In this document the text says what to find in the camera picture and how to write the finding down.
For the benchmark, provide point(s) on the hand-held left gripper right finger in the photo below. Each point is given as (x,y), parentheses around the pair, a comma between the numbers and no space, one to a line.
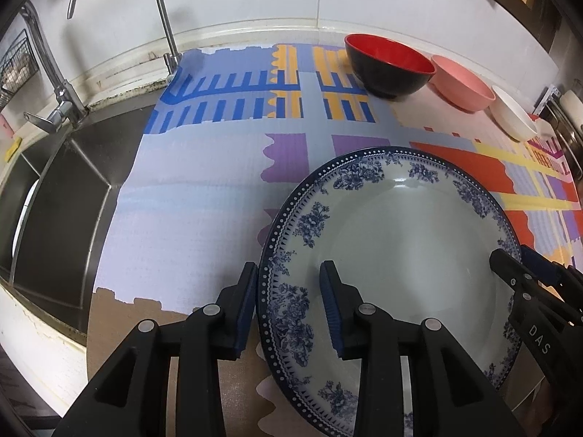
(330,309)

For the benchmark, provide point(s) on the chrome kitchen faucet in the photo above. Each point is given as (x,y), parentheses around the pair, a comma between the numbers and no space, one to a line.
(63,100)

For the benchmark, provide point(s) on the metal dish rack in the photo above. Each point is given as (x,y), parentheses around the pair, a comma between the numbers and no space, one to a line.
(569,136)

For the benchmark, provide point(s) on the white shelf rack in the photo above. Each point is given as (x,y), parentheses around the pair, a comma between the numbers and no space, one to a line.
(549,95)

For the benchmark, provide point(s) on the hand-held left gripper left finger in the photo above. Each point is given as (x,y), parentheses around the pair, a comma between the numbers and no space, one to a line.
(243,309)

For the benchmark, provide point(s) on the large blue floral plate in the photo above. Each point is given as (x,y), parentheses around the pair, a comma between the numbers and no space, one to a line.
(410,236)

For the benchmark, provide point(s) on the yellow sponge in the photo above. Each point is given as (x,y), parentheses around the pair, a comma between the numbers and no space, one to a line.
(13,148)

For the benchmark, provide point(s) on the red and black bowl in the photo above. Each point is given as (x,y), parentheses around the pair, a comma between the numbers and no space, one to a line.
(391,82)

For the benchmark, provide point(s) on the colourful patterned table mat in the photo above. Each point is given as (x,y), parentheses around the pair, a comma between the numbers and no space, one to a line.
(196,218)

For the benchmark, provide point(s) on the white bowl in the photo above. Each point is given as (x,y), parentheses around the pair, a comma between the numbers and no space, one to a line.
(510,118)

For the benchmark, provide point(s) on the stainless steel sink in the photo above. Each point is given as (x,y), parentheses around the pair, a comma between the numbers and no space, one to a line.
(68,200)

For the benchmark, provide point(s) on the pink bowl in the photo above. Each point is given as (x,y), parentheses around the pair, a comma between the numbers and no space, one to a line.
(460,91)

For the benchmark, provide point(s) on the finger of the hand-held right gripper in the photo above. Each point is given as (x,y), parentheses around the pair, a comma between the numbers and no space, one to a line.
(542,264)
(514,273)

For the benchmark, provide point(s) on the dark wooden window frame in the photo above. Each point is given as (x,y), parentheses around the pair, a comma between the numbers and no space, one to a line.
(546,13)

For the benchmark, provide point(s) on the thin gooseneck faucet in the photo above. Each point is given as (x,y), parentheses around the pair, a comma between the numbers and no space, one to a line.
(168,41)

